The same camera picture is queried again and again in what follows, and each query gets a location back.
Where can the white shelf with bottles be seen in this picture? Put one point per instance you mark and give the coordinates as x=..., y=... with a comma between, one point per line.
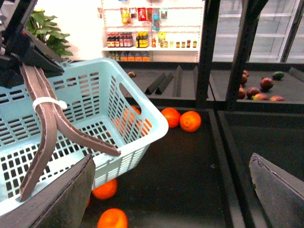
x=152, y=30

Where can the black upright post left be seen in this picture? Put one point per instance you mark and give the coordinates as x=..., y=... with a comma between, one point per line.
x=208, y=36

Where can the brown basket handle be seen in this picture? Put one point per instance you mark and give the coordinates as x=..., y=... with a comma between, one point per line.
x=52, y=120

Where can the glass door refrigerator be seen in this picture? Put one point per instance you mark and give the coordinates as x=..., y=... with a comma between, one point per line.
x=272, y=32

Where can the black upright post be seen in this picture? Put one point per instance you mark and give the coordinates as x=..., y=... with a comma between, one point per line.
x=251, y=9
x=208, y=36

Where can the green potted plant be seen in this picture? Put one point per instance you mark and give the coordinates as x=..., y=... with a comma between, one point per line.
x=45, y=29

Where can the light blue plastic basket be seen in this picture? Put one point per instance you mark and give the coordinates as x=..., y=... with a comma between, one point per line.
x=102, y=101

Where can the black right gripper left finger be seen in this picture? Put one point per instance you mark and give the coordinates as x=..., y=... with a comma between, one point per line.
x=61, y=204

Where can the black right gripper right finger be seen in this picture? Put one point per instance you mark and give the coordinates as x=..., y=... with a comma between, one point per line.
x=280, y=193

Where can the white zip tie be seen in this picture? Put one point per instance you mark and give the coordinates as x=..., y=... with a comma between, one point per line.
x=48, y=100

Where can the black upright post right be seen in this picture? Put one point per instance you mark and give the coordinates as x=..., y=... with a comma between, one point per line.
x=251, y=9

